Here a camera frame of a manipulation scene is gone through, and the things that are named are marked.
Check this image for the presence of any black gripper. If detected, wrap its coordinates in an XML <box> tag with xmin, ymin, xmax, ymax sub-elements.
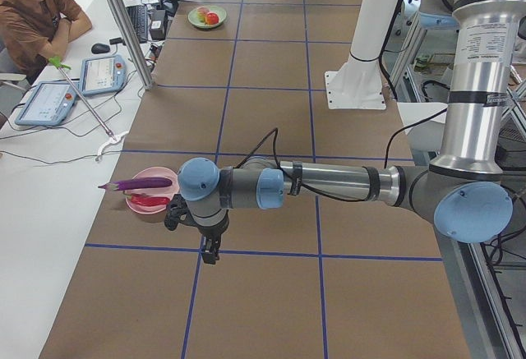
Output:
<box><xmin>195</xmin><ymin>214</ymin><xmax>229</xmax><ymax>265</ymax></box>

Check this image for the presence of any man in brown shirt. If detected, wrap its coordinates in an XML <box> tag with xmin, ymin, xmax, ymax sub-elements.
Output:
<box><xmin>1</xmin><ymin>0</ymin><xmax>92</xmax><ymax>82</ymax></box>

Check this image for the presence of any black computer mouse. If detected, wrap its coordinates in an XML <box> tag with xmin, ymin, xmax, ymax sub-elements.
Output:
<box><xmin>90</xmin><ymin>43</ymin><xmax>111</xmax><ymax>54</ymax></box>

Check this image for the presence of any black keyboard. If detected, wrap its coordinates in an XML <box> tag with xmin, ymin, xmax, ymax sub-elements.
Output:
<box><xmin>126</xmin><ymin>5</ymin><xmax>149</xmax><ymax>44</ymax></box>

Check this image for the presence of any white chair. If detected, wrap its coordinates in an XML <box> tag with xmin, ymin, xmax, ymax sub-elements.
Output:
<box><xmin>398</xmin><ymin>102</ymin><xmax>447</xmax><ymax>151</ymax></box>

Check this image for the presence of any pink plate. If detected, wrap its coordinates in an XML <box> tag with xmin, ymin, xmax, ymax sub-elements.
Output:
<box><xmin>125</xmin><ymin>167</ymin><xmax>179</xmax><ymax>214</ymax></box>

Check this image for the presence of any red chili pepper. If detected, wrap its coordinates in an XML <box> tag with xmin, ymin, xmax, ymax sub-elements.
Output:
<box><xmin>127</xmin><ymin>194</ymin><xmax>171</xmax><ymax>207</ymax></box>

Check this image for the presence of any far blue teach pendant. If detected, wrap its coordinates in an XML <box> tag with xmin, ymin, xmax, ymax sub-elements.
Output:
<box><xmin>79</xmin><ymin>55</ymin><xmax>127</xmax><ymax>96</ymax></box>

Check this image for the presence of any yellow pink peach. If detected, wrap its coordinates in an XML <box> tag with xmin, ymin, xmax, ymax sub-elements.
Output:
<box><xmin>196</xmin><ymin>7</ymin><xmax>210</xmax><ymax>23</ymax></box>

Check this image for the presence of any blue teach pendant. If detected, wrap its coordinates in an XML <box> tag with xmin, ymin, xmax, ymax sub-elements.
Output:
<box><xmin>79</xmin><ymin>55</ymin><xmax>127</xmax><ymax>96</ymax></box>
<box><xmin>15</xmin><ymin>81</ymin><xmax>76</xmax><ymax>127</ymax></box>

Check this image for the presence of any purple eggplant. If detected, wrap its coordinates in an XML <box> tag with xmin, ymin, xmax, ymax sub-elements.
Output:
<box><xmin>99</xmin><ymin>177</ymin><xmax>173</xmax><ymax>191</ymax></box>

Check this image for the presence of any near blue teach pendant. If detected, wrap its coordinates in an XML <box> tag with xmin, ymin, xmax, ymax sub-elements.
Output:
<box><xmin>15</xmin><ymin>81</ymin><xmax>76</xmax><ymax>127</ymax></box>

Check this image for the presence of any green plate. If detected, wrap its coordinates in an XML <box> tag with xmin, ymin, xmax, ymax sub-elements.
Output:
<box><xmin>187</xmin><ymin>5</ymin><xmax>228</xmax><ymax>30</ymax></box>

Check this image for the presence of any metal rod green handle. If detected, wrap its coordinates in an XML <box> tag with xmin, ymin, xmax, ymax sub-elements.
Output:
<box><xmin>48</xmin><ymin>56</ymin><xmax>117</xmax><ymax>140</ymax></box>

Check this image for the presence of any aluminium frame post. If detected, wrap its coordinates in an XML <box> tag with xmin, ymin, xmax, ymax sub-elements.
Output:
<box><xmin>106</xmin><ymin>0</ymin><xmax>154</xmax><ymax>90</ymax></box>

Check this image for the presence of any red pomegranate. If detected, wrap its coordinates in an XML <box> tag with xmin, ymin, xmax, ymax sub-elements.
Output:
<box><xmin>205</xmin><ymin>12</ymin><xmax>220</xmax><ymax>26</ymax></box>

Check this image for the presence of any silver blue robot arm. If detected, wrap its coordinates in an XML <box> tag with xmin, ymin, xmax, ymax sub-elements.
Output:
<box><xmin>165</xmin><ymin>0</ymin><xmax>525</xmax><ymax>264</ymax></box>

